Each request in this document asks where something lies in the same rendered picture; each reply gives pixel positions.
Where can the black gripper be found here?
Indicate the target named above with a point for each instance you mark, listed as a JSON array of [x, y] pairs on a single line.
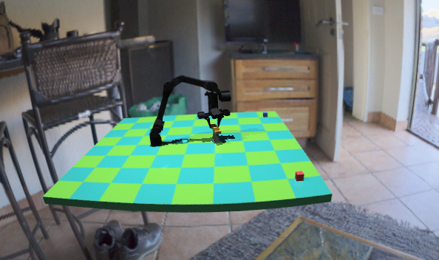
[[203, 115]]

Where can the small red cube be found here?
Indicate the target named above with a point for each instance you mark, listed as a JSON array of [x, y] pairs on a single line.
[[299, 176]]

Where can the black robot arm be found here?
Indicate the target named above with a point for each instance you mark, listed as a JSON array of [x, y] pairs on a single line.
[[211, 86]]

